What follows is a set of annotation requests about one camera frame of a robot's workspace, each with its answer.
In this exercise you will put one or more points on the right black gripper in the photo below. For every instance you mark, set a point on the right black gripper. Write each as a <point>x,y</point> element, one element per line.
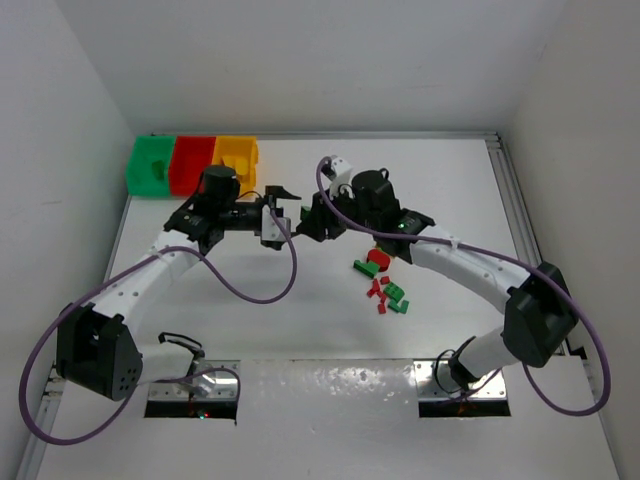
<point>320,218</point>

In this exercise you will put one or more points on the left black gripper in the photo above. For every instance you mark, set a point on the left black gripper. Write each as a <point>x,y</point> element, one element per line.
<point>270,206</point>

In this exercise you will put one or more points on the green 2x2 lego brick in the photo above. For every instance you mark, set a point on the green 2x2 lego brick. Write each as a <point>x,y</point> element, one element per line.
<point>304,212</point>

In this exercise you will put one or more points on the yellow butterfly round lego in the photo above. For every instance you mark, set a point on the yellow butterfly round lego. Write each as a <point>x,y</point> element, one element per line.
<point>242,166</point>

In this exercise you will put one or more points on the yellow lego brick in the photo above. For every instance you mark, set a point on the yellow lego brick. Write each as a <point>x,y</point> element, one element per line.
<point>229,161</point>

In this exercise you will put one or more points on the small green curved lego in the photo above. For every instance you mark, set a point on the small green curved lego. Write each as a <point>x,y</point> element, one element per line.
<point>394,292</point>

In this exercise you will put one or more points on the small green lego plate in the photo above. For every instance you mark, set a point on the small green lego plate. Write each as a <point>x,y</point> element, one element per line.
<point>400,307</point>

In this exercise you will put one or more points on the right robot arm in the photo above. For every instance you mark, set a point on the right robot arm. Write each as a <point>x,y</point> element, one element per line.
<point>537,315</point>

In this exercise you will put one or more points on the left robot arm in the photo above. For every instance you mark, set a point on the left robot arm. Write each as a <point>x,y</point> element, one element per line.
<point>98,346</point>

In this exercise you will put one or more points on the yellow plastic bin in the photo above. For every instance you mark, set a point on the yellow plastic bin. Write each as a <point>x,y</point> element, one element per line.
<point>240,153</point>

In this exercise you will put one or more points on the red round lego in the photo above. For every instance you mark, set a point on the red round lego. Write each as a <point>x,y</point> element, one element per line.
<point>380,258</point>

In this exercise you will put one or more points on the green L-shaped lego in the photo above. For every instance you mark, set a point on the green L-shaped lego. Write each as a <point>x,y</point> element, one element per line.
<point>368,268</point>

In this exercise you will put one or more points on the red plastic bin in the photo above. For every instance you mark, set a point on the red plastic bin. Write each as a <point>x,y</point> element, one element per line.
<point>191,155</point>

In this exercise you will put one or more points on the green plastic bin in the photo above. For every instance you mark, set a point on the green plastic bin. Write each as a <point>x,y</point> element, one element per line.
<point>146,150</point>

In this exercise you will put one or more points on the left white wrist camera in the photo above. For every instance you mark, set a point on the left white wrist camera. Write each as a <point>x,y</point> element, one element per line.
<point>275,227</point>

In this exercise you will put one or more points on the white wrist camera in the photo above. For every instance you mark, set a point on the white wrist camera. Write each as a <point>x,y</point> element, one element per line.
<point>275,227</point>
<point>338,171</point>

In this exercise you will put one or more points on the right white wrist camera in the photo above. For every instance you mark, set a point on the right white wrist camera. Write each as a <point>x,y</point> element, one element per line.
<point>338,171</point>

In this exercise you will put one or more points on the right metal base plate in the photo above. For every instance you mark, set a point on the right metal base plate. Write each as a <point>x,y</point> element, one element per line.
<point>433,385</point>

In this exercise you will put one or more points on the metal base plate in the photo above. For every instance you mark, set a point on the metal base plate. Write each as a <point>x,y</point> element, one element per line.
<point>433,385</point>
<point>213,381</point>

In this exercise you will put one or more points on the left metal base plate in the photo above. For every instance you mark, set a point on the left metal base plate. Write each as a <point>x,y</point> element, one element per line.
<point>213,381</point>

